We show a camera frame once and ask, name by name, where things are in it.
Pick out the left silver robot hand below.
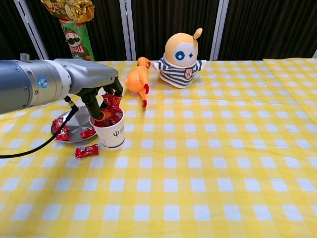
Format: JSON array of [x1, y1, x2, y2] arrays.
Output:
[[55, 59, 124, 121]]

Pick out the white paper cup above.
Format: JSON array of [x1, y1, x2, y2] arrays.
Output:
[[89, 109, 125, 151]]

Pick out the green Pringles can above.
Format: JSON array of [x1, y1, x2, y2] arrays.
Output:
[[59, 18, 96, 62]]

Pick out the orange rubber chicken toy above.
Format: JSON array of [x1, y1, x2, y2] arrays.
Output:
[[124, 57, 151, 109]]

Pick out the black pleated curtain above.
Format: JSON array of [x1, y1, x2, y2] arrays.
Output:
[[24, 0, 128, 62], [131, 0, 220, 61], [0, 0, 42, 61], [219, 0, 317, 61]]

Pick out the round silver metal plate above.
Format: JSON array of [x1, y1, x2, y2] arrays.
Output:
[[51, 106, 99, 143]]

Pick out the gold snack bag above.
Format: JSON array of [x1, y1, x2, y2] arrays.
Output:
[[41, 0, 95, 22]]

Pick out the egg-shaped striped plush toy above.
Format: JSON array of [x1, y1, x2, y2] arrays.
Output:
[[152, 27, 208, 89]]

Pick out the yellow white checked tablecloth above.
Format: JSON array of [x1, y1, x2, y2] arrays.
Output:
[[0, 58, 317, 238]]

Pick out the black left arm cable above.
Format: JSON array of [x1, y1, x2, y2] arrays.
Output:
[[0, 96, 79, 159]]

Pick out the white metal frame post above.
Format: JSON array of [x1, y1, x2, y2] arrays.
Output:
[[13, 0, 49, 60], [210, 0, 230, 61], [119, 0, 137, 61]]

